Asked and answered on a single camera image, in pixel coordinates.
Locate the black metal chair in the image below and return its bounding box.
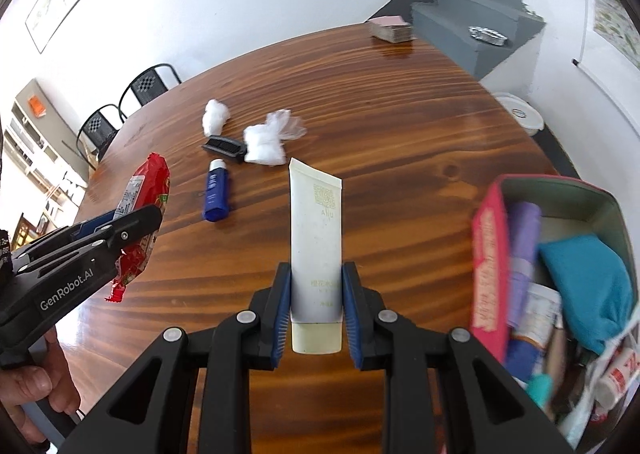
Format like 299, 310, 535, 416
118, 64, 182, 122
76, 104, 126, 169

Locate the white roll with red print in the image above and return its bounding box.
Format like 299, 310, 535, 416
597, 346, 640, 410

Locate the clear bag of white cotton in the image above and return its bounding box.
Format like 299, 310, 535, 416
243, 110, 307, 167

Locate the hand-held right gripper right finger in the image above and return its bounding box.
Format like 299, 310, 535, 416
341, 261, 576, 454

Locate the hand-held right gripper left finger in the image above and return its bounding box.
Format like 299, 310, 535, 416
57, 261, 293, 454

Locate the wall poster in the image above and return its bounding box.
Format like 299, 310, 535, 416
592, 0, 640, 59

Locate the beige shelf cabinet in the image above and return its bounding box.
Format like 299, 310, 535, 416
2, 78, 91, 215

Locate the teal plastic case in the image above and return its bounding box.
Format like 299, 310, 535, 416
527, 371, 556, 410

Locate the white round plastic container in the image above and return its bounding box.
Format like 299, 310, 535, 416
492, 91, 546, 135

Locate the person's left hand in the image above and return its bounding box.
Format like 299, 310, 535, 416
0, 328, 83, 445

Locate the brown wooden chair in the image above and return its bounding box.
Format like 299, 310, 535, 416
12, 211, 51, 245

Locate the black plastic comb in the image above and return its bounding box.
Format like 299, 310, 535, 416
201, 135, 248, 163

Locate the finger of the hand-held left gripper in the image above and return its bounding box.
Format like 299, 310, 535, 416
14, 204, 165, 261
30, 213, 119, 248

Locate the red snack packet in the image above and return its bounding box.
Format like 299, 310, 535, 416
104, 153, 172, 303

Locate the teal cloth pouch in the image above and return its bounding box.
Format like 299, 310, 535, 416
537, 234, 635, 357

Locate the cream cosmetic tube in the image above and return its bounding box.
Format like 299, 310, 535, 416
289, 158, 344, 354

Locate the wooden desktop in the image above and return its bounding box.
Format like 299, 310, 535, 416
60, 21, 591, 454

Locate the foil ashtray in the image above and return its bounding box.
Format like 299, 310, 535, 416
467, 26, 508, 47

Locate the purple bag roll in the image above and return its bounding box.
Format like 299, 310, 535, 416
502, 201, 543, 382

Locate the deck of cards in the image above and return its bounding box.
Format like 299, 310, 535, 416
369, 16, 416, 43

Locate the blue lotion bottle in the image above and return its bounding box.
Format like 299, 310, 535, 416
202, 159, 232, 223

